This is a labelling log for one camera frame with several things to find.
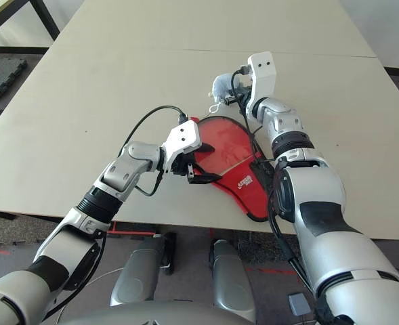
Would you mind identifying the grey plush keychain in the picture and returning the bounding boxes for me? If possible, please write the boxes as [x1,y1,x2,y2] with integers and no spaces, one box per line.
[208,72,251,112]

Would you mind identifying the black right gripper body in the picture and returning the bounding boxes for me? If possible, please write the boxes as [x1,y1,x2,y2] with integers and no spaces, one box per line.
[234,84,254,104]

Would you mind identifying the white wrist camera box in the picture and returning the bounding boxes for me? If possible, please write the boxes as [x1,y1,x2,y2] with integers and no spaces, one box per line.
[246,51,276,114]
[161,121,203,173]

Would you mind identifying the black-framed side table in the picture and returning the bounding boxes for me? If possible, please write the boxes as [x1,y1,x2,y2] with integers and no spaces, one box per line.
[0,0,61,55]

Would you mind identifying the small grey floor box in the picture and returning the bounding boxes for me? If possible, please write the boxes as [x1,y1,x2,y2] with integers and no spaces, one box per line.
[288,292,311,318]

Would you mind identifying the dark foam floor mat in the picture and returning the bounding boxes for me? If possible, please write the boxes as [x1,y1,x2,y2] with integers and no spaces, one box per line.
[0,57,29,101]

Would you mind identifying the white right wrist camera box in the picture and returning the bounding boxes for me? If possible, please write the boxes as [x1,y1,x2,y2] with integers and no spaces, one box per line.
[246,51,276,114]

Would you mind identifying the black left wrist camera cable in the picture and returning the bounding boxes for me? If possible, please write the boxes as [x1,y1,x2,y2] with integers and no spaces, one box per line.
[43,106,188,319]

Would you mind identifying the red black paddle case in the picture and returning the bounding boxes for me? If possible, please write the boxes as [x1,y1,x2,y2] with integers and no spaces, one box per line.
[189,114,276,223]

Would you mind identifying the silver robot left leg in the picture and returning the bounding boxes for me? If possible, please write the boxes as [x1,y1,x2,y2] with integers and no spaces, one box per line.
[110,238,178,305]

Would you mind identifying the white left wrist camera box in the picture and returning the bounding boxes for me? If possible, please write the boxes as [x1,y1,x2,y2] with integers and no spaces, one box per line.
[161,121,203,173]

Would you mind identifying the silver robot right leg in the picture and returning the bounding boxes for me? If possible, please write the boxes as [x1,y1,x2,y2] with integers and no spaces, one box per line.
[209,238,257,319]

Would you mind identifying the grey robot torso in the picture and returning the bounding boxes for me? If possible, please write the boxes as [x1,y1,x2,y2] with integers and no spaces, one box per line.
[58,299,257,325]

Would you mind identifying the white floor cable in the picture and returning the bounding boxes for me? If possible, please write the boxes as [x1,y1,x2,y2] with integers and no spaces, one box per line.
[55,267,125,316]

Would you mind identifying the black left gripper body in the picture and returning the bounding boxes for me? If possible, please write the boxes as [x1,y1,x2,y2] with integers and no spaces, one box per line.
[170,154,200,177]

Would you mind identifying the silver robot leg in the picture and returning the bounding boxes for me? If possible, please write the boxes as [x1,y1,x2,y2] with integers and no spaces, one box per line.
[209,238,257,319]
[110,238,178,305]

